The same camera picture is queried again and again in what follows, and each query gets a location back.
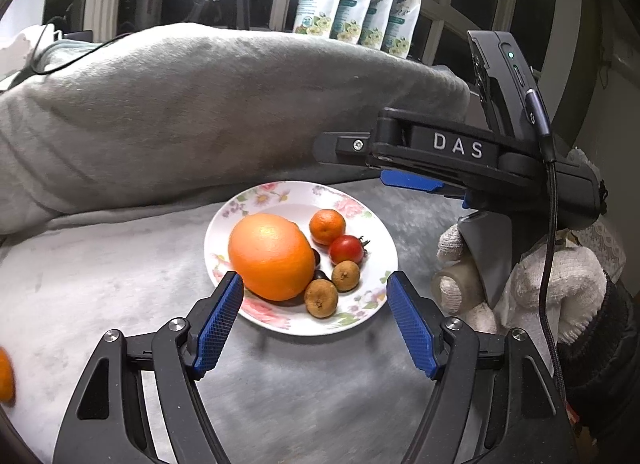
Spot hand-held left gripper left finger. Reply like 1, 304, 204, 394
52, 270, 245, 464

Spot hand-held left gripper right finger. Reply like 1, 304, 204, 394
386, 270, 581, 464

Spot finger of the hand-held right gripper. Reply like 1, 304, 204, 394
314, 130, 376, 166
379, 168, 445, 194

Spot small mandarin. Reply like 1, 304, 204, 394
308, 209, 347, 246

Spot brown longan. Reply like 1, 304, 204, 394
304, 279, 339, 318
331, 261, 361, 292

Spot large orange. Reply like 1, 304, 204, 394
228, 213, 316, 302

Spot floral white plate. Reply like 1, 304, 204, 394
203, 181, 399, 336

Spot red tomato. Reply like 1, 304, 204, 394
328, 235, 370, 265

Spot person's right forearm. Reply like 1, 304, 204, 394
555, 269, 640, 440

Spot person's right hand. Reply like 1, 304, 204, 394
435, 221, 608, 345

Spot grey plush back cushion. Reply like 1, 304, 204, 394
0, 23, 471, 235

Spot spotted mandarin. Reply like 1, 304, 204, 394
0, 348, 17, 404

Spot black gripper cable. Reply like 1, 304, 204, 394
520, 87, 573, 420

